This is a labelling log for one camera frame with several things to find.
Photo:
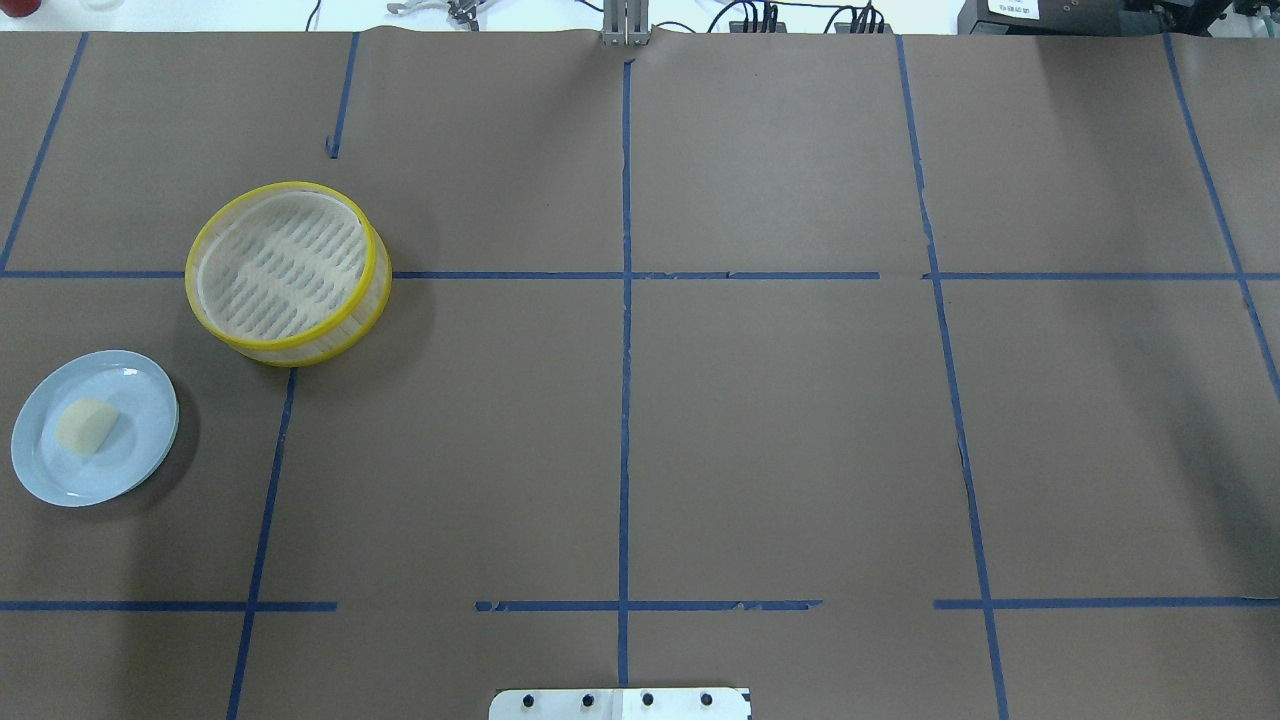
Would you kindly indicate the white steamed bun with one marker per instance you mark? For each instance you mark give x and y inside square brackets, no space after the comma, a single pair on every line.
[84,425]

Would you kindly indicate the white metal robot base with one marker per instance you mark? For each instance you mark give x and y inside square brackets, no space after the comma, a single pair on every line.
[623,703]

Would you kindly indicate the yellow rimmed round steamer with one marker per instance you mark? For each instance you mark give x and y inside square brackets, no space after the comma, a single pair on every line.
[290,274]

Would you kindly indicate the brown paper table cover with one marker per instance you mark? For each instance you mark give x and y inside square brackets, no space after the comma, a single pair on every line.
[890,377]

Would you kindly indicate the dark grey equipment box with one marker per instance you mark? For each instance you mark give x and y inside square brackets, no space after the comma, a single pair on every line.
[1088,18]

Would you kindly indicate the light blue plate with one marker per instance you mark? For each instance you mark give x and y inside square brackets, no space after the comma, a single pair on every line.
[140,441]

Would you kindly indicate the grey metal clamp post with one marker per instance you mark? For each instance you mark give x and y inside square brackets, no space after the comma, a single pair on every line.
[625,22]

